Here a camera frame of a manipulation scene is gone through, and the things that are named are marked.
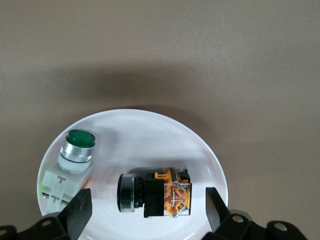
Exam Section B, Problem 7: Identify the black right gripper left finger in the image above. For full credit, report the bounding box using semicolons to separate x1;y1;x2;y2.
57;188;93;240

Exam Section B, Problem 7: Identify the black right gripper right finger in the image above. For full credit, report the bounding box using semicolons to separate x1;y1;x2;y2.
205;187;230;233

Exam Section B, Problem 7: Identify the orange push button switch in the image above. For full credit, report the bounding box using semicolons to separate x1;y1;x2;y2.
116;167;193;219

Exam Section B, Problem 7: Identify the pink round plate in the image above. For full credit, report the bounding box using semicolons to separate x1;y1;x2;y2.
36;108;229;240

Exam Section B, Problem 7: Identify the brown table cover sheet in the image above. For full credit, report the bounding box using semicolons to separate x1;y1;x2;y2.
0;0;320;240

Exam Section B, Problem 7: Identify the green push button switch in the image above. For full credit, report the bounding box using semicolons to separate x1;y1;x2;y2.
39;129;97;215

